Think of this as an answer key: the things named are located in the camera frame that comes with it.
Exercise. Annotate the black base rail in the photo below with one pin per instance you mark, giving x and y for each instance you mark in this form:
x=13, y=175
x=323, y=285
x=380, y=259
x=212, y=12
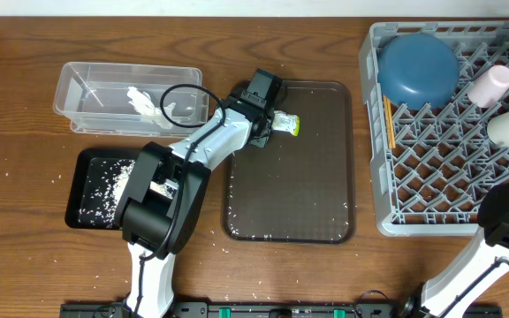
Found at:
x=203, y=310

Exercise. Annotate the dark blue plate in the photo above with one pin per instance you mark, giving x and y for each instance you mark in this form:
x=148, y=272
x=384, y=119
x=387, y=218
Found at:
x=416, y=69

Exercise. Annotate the clear plastic bin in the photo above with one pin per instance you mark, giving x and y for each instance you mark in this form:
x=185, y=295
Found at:
x=93, y=96

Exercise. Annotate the grey dishwasher rack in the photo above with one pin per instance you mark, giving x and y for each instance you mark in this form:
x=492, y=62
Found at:
x=433, y=182

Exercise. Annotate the black plastic tray bin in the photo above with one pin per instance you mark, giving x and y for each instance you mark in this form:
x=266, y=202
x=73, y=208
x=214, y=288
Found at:
x=78, y=190

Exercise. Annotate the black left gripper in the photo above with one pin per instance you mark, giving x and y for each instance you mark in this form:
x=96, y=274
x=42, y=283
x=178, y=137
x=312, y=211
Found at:
x=265, y=139

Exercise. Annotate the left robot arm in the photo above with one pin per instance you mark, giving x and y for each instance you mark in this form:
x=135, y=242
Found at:
x=160, y=204

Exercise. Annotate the white paper napkin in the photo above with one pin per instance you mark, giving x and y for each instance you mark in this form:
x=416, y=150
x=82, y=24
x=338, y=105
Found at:
x=143, y=105

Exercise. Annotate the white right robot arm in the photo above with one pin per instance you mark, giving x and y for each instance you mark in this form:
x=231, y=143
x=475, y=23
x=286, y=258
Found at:
x=477, y=267

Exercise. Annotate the yellow green snack wrapper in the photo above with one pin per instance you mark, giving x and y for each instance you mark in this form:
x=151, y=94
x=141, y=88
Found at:
x=286, y=123

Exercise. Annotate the dark brown serving tray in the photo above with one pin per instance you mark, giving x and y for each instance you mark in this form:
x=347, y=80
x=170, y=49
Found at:
x=297, y=189

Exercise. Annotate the pink cup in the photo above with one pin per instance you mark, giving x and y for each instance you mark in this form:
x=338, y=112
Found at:
x=489, y=87

